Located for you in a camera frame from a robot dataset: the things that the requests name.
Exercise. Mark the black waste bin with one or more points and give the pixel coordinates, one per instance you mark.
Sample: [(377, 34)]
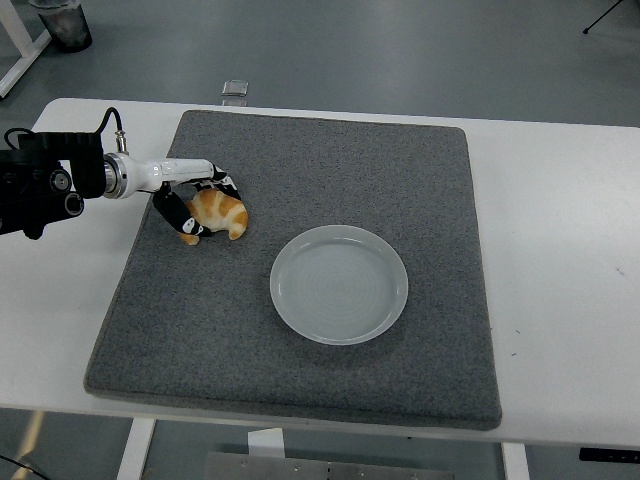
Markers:
[(67, 25)]

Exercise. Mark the black tripod leg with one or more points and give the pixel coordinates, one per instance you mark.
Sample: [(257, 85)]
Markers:
[(602, 17)]

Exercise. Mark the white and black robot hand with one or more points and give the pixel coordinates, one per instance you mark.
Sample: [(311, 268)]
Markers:
[(170, 170)]

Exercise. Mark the clear floor socket cover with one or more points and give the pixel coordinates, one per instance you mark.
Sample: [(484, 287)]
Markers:
[(235, 89)]

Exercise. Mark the golden brown croissant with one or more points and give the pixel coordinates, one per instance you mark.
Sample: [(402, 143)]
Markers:
[(225, 210)]

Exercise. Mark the grey felt mat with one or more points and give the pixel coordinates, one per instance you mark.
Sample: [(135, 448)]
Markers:
[(325, 175)]

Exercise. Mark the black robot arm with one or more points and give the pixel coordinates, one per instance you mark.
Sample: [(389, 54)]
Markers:
[(35, 185)]

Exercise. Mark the black table control panel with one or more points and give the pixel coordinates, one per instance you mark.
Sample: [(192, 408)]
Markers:
[(610, 455)]

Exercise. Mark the white table leg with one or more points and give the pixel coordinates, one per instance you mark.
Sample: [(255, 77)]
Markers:
[(135, 450), (516, 462)]

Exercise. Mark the white table frame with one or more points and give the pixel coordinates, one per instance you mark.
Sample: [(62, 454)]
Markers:
[(20, 55)]

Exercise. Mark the pale grey round plate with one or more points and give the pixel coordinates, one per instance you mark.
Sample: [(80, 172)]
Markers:
[(340, 287)]

